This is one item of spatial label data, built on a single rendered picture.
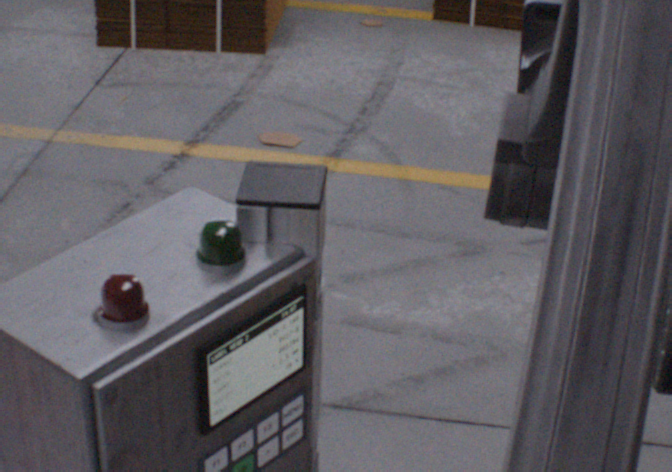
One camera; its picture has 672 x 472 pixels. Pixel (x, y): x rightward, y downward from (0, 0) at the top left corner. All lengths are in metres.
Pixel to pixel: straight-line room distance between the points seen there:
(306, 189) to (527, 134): 0.18
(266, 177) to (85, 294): 0.12
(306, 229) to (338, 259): 2.79
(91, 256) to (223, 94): 3.70
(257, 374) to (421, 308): 2.63
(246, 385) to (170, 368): 0.06
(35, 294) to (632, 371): 0.33
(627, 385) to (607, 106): 0.10
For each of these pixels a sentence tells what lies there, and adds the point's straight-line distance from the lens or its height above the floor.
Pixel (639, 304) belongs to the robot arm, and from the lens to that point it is 0.47.
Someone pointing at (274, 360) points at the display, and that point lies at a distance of 0.71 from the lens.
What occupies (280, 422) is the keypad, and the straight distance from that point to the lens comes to 0.74.
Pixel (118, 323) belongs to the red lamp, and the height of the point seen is 1.48.
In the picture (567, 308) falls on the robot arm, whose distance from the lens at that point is 0.47.
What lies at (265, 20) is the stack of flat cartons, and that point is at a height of 0.12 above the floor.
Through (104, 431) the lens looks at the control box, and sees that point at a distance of 0.63.
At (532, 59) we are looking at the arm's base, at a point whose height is 1.47.
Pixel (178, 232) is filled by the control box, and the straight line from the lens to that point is 0.72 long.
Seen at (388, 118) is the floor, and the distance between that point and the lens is 4.25.
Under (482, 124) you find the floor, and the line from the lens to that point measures 4.26.
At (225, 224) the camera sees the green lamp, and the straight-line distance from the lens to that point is 0.68.
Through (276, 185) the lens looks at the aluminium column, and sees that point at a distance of 0.71.
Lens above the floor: 1.84
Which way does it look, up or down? 30 degrees down
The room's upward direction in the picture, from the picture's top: 2 degrees clockwise
